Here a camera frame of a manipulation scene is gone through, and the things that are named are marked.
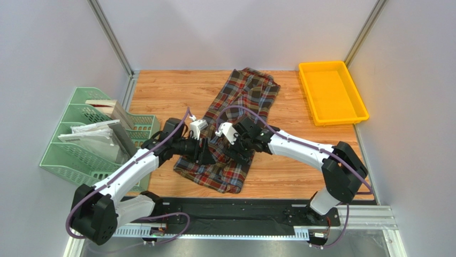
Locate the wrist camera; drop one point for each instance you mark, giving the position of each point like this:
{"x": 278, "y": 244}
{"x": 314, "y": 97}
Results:
{"x": 227, "y": 130}
{"x": 196, "y": 127}

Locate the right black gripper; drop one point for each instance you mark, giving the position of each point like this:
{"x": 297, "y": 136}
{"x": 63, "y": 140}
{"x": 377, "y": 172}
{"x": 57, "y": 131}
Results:
{"x": 235, "y": 145}

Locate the grey notebook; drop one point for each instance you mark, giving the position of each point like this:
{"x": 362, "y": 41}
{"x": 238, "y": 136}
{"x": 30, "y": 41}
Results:
{"x": 123, "y": 137}

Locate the wooden block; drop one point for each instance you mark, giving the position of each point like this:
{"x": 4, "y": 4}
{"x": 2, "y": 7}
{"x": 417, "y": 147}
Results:
{"x": 114, "y": 110}

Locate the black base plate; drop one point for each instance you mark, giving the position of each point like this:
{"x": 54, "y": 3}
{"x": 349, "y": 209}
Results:
{"x": 240, "y": 217}

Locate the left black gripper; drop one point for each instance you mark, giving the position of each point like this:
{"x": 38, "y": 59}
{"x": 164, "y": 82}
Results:
{"x": 206, "y": 157}

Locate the aluminium frame rail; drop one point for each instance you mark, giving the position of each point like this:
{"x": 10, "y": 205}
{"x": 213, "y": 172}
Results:
{"x": 358, "y": 218}

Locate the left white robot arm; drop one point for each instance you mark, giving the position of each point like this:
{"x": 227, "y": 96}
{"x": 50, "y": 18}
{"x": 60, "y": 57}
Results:
{"x": 98, "y": 211}

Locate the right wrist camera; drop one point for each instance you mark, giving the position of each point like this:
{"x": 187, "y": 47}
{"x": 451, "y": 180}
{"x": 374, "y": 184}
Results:
{"x": 227, "y": 130}

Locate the green file organizer rack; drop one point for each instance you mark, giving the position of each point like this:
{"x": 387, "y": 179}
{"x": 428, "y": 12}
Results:
{"x": 76, "y": 164}

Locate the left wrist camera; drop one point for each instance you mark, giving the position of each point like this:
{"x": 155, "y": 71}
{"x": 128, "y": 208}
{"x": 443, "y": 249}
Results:
{"x": 196, "y": 127}

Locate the white papers in plastic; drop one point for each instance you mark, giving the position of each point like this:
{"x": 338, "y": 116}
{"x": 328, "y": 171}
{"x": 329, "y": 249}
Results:
{"x": 99, "y": 139}

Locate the yellow plastic tray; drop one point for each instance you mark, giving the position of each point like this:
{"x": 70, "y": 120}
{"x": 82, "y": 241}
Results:
{"x": 331, "y": 93}

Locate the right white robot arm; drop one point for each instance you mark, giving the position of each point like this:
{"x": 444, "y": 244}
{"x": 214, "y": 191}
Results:
{"x": 342, "y": 169}

